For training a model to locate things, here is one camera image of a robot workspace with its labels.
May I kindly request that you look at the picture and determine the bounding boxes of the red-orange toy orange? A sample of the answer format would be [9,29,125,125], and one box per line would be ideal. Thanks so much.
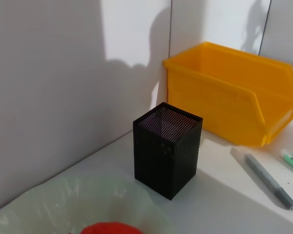
[79,221,144,234]

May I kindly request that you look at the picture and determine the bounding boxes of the grey marker pen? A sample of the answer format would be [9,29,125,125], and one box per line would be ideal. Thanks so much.
[244,154,293,212]

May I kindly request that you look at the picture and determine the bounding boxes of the black mesh pen holder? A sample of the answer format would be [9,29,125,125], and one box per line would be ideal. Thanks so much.
[133,101,204,201]

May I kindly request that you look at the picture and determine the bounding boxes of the yellow plastic storage bin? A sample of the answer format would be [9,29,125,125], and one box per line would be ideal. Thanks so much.
[163,41,293,148]

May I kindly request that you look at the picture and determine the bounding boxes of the pale green glass fruit plate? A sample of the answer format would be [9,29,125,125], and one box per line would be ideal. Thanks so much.
[0,176,174,234]

